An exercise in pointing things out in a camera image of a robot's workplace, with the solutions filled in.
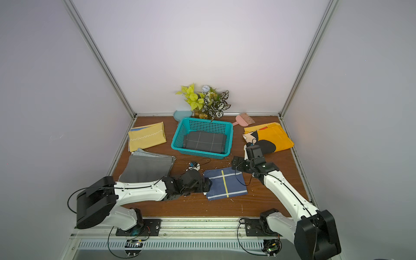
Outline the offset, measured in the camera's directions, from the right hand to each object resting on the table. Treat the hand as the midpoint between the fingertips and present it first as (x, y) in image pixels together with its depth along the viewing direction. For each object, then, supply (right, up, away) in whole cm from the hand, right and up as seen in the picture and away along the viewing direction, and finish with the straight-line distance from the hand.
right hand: (239, 160), depth 84 cm
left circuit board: (-50, -36, -12) cm, 63 cm away
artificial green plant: (-17, +32, +11) cm, 38 cm away
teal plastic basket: (-28, +20, +23) cm, 42 cm away
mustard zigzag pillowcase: (-59, +12, +23) cm, 65 cm away
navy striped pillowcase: (-7, -13, +2) cm, 15 cm away
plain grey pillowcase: (-56, -5, +9) cm, 57 cm away
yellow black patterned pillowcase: (+25, +11, +21) cm, 35 cm away
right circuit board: (+13, -35, -14) cm, 40 cm away
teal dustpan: (-41, +28, +39) cm, 63 cm away
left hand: (-16, -12, -2) cm, 20 cm away
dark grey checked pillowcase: (-19, +9, +19) cm, 28 cm away
